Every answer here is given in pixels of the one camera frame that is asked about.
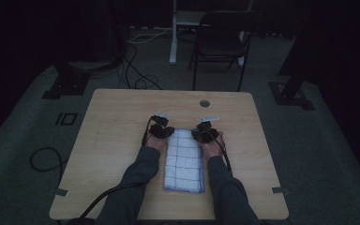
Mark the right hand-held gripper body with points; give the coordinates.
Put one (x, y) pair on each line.
(207, 132)

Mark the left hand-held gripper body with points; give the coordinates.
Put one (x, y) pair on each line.
(157, 128)

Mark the white cloth with blue lines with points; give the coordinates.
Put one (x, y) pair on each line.
(184, 162)

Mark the person's left hand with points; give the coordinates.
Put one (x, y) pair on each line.
(156, 143)

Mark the person's right hand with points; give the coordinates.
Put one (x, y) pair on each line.
(212, 148)

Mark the round grey table grommet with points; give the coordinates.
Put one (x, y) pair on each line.
(204, 103)

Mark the black folding chair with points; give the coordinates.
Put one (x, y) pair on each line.
(220, 43)

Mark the grey tape piece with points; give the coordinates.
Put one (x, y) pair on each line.
(280, 190)
(61, 192)

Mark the black stand with square base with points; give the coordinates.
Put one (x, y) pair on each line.
(290, 90)
(68, 82)

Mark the round grey stand base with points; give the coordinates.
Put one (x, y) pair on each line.
(89, 64)

